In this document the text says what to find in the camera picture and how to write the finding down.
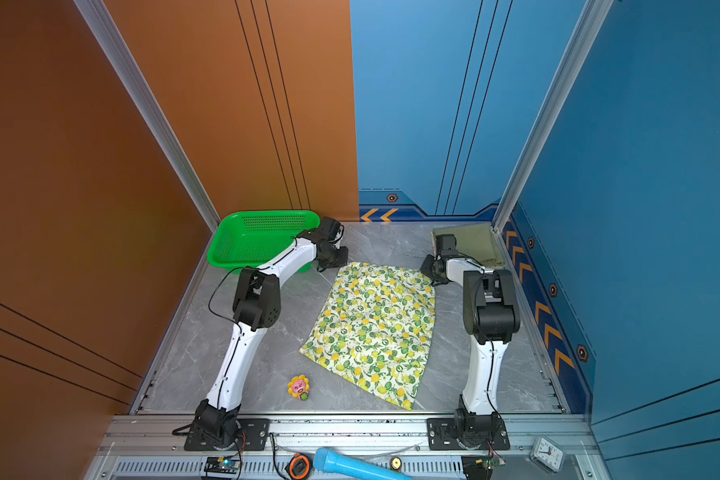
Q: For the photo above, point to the olive green skirt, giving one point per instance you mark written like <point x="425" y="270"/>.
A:
<point x="476" y="240"/>

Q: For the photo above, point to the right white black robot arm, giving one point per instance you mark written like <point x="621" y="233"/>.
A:
<point x="491" y="319"/>

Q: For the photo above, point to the left green circuit board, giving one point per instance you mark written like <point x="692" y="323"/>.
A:
<point x="222" y="467"/>

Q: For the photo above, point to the green circuit board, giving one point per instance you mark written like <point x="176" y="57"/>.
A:
<point x="491" y="462"/>
<point x="222" y="467"/>

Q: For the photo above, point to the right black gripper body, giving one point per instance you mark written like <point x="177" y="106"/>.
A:
<point x="430" y="268"/>

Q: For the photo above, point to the yellow green patterned skirt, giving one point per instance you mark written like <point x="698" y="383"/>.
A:
<point x="375" y="330"/>

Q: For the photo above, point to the green plastic basket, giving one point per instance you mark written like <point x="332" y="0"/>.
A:
<point x="253" y="238"/>

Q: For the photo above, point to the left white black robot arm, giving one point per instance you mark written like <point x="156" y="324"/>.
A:
<point x="256" y="306"/>

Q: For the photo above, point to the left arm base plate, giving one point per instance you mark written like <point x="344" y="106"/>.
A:
<point x="246" y="434"/>

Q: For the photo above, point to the yellow flower toy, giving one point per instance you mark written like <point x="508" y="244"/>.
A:
<point x="299" y="387"/>

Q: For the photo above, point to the orange black tape measure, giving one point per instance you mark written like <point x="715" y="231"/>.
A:
<point x="299" y="467"/>

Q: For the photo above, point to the right green circuit board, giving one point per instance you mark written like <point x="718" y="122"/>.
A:
<point x="491" y="462"/>

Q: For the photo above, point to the blue cylindrical flashlight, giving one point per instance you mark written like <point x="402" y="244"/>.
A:
<point x="329" y="461"/>

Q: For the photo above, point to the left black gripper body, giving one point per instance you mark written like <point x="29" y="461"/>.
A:
<point x="335" y="257"/>

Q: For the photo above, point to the small white alarm clock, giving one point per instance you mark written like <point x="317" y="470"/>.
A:
<point x="547" y="455"/>

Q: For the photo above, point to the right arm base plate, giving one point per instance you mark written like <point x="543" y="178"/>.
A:
<point x="479" y="433"/>

